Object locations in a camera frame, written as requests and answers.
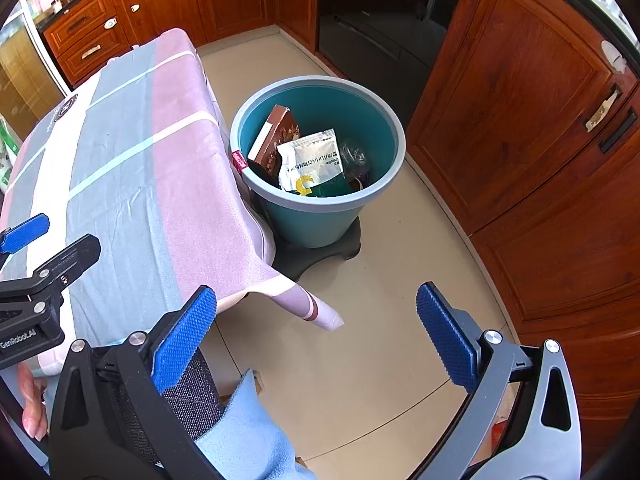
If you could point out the brown and white box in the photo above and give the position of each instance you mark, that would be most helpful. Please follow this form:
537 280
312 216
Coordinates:
280 135

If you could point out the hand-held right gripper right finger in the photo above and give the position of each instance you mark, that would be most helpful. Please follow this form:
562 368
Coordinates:
445 332

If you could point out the green and white bag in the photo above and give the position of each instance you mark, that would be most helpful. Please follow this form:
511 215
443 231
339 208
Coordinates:
7 150

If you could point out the white and green pouch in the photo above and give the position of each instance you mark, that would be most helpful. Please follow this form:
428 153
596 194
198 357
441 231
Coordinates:
310 160

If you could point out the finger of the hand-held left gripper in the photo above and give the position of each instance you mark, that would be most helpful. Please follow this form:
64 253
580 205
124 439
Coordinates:
25 232
65 260

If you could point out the pink grey checked tablecloth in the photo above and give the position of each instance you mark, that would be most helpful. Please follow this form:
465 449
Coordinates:
125 160

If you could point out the teal trash bin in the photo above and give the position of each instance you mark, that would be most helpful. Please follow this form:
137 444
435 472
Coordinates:
310 215

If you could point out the light blue garment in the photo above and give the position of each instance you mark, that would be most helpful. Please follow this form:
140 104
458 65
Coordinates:
250 440

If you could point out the person's left hand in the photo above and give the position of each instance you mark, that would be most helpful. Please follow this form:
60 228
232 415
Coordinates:
32 405

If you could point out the red snack bag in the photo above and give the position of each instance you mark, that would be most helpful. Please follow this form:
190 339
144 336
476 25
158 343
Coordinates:
239 160

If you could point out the clear plastic water bottle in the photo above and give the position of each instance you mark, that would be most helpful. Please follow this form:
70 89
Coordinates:
355 155

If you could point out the wooden cabinet with drawers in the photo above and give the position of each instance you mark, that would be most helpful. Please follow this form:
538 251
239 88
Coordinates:
225 0

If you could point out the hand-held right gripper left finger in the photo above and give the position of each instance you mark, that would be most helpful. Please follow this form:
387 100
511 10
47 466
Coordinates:
185 335

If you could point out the black built-in oven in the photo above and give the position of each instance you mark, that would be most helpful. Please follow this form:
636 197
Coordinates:
375 35

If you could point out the sliding glass door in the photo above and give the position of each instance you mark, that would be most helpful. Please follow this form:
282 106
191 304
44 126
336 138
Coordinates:
25 70

